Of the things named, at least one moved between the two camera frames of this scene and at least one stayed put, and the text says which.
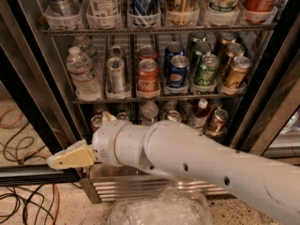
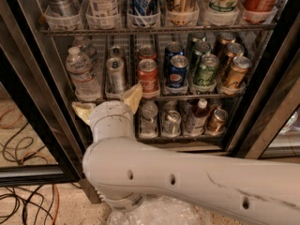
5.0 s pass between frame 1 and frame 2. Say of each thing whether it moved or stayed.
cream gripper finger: moved
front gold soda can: stayed
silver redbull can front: stayed
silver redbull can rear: stayed
